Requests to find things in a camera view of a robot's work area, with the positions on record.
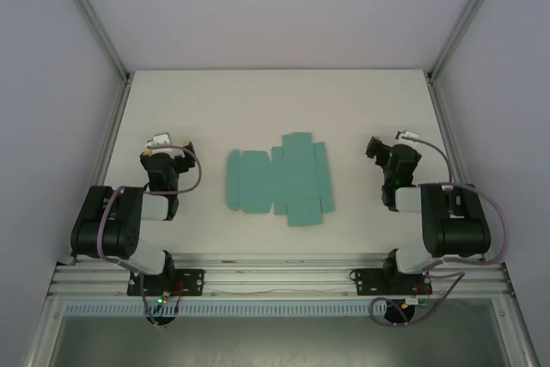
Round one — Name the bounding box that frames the black round cable port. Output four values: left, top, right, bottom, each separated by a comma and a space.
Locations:
383, 300, 417, 327
146, 313, 177, 328

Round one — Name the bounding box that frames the aluminium mounting rail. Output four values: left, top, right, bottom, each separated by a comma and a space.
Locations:
46, 254, 515, 300

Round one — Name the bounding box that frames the teal paper box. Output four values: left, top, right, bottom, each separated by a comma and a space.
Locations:
223, 132, 337, 229

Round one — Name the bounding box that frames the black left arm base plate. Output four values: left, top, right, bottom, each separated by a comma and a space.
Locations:
126, 267, 205, 297

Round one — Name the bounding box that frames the aluminium frame post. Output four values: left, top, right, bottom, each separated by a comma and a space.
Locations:
52, 0, 132, 83
426, 0, 512, 81

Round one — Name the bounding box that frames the slotted grey cable duct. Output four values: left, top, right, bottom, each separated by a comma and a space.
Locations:
64, 302, 431, 317

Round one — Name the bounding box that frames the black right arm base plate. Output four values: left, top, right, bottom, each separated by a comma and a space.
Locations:
349, 266, 432, 297

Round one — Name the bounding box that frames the grey metal panel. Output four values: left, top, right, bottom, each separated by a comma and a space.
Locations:
23, 297, 541, 367

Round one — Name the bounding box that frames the aluminium table side rail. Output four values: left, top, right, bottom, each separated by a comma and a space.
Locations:
68, 75, 135, 266
426, 75, 510, 263

